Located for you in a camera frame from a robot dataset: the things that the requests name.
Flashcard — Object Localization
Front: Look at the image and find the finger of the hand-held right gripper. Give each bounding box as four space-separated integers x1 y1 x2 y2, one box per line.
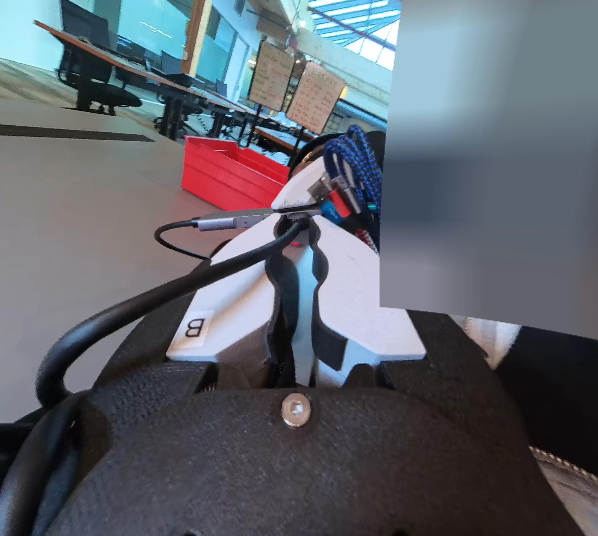
272 156 337 212

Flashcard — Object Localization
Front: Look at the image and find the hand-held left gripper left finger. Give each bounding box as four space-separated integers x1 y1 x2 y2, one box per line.
166 213 301 375

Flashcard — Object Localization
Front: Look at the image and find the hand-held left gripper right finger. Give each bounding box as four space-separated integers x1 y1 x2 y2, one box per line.
299 217 427 388

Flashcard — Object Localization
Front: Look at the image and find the blue braided usb cable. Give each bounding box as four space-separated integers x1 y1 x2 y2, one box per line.
306 125 385 224

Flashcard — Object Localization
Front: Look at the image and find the grey usb hub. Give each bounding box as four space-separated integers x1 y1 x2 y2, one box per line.
196 206 323 232

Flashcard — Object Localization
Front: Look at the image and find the red plastic bin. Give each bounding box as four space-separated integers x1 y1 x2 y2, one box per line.
181 135 304 212

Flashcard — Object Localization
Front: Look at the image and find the black usb-c cable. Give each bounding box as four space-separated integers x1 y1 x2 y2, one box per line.
0 219 310 536

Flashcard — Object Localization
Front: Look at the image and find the whiteboard on stand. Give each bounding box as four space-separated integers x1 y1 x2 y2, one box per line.
285 60 347 158
238 40 296 149

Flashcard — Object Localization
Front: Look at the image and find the wooden pillar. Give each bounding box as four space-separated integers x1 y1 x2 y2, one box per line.
181 0 230 77

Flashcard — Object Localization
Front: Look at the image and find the black office chair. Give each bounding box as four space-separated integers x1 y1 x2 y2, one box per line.
56 45 143 116

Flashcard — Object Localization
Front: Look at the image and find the long wooden office desk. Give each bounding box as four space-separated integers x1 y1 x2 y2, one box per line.
34 20 206 117

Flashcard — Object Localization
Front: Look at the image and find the person's black jacket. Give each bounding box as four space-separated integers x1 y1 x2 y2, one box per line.
448 314 598 536

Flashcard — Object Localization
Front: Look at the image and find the black tape strip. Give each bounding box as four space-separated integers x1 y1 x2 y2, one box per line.
0 124 156 143

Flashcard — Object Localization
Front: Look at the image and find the black desk monitor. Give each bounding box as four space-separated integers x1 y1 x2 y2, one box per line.
59 0 113 51

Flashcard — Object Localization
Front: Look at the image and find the red white braided cable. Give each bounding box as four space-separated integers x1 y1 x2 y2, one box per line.
353 227 380 254

